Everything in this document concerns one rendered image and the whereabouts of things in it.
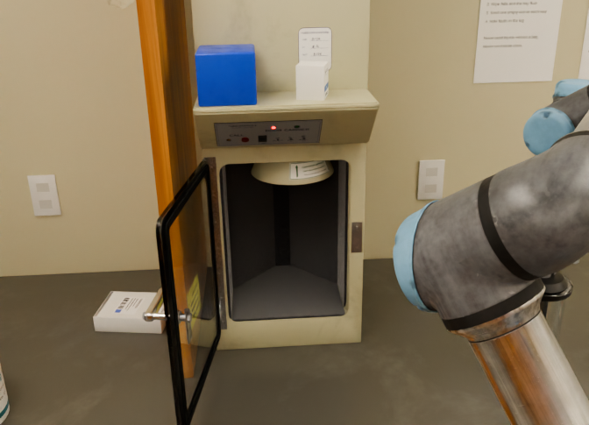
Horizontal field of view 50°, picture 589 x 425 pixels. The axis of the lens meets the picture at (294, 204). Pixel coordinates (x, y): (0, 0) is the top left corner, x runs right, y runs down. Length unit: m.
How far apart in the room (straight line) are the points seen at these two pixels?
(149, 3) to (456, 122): 0.94
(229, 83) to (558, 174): 0.62
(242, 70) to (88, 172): 0.77
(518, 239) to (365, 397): 0.73
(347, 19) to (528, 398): 0.74
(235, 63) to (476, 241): 0.58
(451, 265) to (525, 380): 0.14
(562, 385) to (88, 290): 1.28
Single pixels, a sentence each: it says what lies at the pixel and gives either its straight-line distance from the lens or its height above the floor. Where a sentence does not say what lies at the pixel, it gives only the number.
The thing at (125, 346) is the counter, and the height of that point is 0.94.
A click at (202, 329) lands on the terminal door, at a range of 1.24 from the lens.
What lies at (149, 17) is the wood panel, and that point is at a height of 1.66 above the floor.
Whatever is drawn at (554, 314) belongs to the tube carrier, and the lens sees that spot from 1.29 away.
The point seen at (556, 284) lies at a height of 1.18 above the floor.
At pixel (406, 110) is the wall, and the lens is 1.71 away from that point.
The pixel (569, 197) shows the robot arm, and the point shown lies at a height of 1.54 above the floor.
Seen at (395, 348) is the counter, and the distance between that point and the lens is 1.44.
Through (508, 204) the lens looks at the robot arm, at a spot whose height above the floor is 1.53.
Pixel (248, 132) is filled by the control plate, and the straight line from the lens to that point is 1.15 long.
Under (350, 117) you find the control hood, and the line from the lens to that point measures 1.13.
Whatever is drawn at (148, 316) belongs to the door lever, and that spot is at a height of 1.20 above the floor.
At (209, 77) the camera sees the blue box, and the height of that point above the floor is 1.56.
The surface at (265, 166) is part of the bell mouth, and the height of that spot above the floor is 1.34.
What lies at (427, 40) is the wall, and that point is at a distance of 1.69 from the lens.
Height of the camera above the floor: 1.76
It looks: 22 degrees down
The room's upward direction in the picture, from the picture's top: 1 degrees counter-clockwise
